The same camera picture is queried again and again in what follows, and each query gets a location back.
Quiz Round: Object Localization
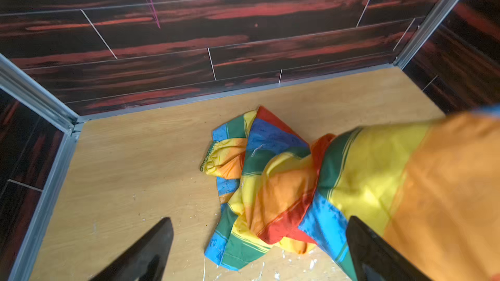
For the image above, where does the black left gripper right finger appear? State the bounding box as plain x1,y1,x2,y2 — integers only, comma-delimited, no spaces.
346,216,429,281

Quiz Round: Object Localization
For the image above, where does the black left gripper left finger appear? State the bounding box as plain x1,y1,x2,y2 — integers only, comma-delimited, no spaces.
92,217,174,280

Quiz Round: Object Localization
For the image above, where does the rainbow striped hooded jacket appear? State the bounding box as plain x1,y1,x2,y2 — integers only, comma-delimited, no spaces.
201,105,499,280

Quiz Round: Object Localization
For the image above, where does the aluminium left floor rail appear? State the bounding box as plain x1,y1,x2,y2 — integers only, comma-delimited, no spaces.
9,123,83,280

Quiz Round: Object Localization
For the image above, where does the aluminium corner post left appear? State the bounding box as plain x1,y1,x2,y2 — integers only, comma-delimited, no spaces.
1,54,79,135

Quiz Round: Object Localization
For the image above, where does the aluminium corner post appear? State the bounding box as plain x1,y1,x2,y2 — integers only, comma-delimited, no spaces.
1,54,79,135
393,0,460,70

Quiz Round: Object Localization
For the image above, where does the aluminium corner post right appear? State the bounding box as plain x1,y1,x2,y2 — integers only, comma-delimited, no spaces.
393,0,460,70

